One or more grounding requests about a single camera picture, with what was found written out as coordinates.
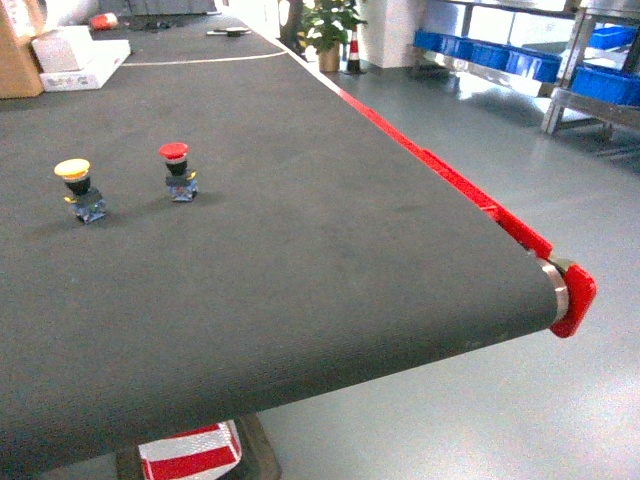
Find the small white box on top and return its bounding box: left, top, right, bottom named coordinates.
left=31, top=25, right=95, bottom=73

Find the blue bin row on shelf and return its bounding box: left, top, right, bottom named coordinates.
left=413, top=30, right=561, bottom=83

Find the red white object far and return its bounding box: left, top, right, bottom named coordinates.
left=89, top=12, right=119, bottom=31

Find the potted green plant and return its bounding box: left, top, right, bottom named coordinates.
left=301, top=0, right=368, bottom=73

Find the red mushroom push button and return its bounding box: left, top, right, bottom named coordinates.
left=159, top=142, right=198, bottom=202

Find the white flat box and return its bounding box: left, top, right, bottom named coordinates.
left=40, top=39, right=131, bottom=92

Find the large brown cardboard box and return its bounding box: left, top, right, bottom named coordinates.
left=1, top=1, right=45, bottom=99

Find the red white striped base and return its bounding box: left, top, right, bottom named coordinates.
left=138, top=420, right=242, bottom=480

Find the red conveyor side rail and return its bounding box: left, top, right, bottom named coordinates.
left=336, top=88, right=597, bottom=338

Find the yellow mushroom push button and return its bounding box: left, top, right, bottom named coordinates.
left=54, top=158, right=106, bottom=224

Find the red white traffic cone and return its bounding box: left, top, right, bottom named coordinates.
left=344, top=28, right=364, bottom=75

